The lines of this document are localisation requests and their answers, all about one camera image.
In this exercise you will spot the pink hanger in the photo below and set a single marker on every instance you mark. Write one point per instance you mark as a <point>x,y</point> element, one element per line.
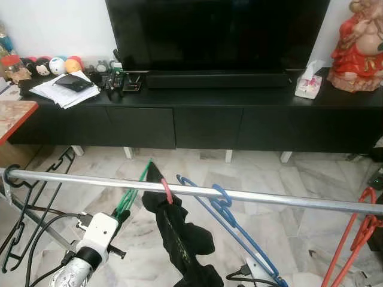
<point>167,192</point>

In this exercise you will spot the black shirt with green logo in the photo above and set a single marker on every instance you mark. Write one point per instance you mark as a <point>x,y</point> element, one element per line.
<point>179,239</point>

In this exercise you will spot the grey power strip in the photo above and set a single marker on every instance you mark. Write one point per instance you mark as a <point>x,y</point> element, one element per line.
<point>376,179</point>

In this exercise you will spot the black television cabinet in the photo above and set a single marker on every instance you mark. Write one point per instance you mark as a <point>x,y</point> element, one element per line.
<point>209,125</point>

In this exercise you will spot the stack of white papers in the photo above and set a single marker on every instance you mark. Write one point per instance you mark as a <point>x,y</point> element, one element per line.
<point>66,98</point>

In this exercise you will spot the small electronics board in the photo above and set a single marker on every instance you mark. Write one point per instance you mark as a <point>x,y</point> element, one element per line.
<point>128,82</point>

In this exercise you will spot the silver metal clothes rack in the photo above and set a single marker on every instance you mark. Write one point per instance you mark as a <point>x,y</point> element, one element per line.
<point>269,200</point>

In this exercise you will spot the black wallet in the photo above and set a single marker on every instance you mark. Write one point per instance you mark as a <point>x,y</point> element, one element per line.
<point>75,82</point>

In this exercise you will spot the marble pattern folding table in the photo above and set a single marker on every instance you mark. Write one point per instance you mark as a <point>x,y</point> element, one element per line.
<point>15,116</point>

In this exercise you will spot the green white mug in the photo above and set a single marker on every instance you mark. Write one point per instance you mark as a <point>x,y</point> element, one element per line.
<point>115,64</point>

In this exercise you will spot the orange plush ball toy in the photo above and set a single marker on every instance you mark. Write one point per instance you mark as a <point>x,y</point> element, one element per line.
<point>73,64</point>

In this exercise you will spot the white plush ball toy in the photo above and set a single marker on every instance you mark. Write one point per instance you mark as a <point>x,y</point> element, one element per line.
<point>57,66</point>

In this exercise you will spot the black soundbar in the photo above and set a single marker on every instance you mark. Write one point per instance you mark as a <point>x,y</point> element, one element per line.
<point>218,79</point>

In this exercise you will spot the black plush toy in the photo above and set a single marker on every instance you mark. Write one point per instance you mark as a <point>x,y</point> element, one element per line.
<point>28,66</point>
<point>42,67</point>

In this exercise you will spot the red lid jar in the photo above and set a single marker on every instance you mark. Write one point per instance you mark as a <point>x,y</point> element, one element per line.
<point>9,69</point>

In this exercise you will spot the red laughing Buddha statue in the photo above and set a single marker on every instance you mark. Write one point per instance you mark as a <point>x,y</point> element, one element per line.
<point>359,60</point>

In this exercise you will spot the black flat television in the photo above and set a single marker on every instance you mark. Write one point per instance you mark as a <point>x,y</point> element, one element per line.
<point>215,36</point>

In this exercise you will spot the white pink tissue pack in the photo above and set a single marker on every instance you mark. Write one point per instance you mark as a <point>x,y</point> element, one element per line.
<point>308,86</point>

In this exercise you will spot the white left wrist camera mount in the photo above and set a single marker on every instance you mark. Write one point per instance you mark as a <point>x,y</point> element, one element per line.
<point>99,236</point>

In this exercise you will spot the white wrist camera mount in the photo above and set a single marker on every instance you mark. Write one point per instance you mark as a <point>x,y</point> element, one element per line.
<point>263,272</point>
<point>99,236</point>

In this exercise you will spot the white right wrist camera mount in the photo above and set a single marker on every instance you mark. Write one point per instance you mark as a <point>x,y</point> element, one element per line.
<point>263,272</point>

